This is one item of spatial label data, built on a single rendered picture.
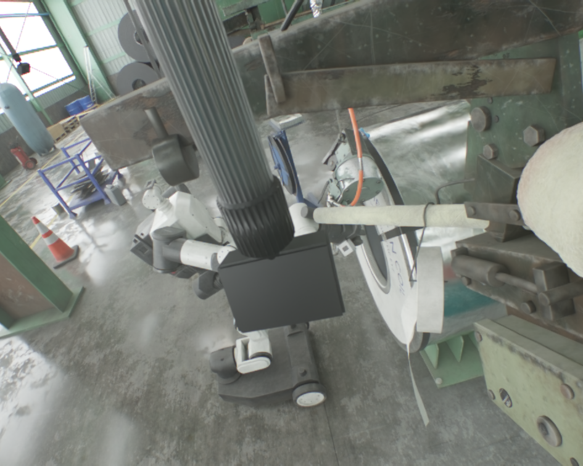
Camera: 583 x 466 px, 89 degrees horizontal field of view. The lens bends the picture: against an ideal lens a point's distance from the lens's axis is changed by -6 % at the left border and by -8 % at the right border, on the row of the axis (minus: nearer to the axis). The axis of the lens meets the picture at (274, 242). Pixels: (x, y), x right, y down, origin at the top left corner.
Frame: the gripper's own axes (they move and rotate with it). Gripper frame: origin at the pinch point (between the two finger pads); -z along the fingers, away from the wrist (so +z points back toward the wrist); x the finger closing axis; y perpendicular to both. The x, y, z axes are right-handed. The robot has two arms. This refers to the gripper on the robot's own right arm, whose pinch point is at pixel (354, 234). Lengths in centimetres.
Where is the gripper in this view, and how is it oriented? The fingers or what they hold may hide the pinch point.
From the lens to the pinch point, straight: 116.2
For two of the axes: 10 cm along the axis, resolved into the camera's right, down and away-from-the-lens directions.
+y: -1.5, -8.7, 4.6
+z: -8.4, -1.3, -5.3
